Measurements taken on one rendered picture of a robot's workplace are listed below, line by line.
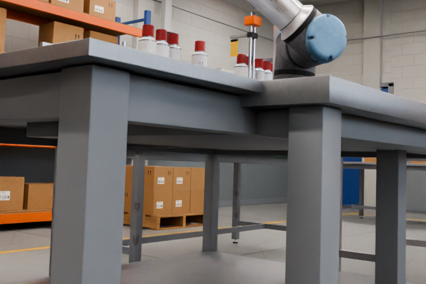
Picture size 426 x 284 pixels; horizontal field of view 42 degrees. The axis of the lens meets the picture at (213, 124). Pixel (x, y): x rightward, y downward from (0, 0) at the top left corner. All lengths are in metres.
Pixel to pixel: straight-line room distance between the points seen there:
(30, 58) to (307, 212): 0.44
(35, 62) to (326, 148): 0.42
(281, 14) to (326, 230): 0.71
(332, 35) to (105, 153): 0.88
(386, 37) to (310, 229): 9.24
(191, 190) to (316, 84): 5.36
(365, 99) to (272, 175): 9.32
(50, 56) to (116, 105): 0.09
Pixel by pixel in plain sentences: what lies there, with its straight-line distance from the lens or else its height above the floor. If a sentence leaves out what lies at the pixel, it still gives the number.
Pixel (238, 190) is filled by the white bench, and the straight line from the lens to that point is 4.94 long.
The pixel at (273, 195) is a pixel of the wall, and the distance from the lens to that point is 10.26.
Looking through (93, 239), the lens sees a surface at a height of 0.61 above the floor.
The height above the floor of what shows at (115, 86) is 0.79.
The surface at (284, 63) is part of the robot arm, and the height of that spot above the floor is 0.98.
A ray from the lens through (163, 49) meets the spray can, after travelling 1.62.
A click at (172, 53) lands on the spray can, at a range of 1.66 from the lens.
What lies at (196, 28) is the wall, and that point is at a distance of 8.69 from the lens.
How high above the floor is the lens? 0.70
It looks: 4 degrees up
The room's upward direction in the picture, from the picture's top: 2 degrees clockwise
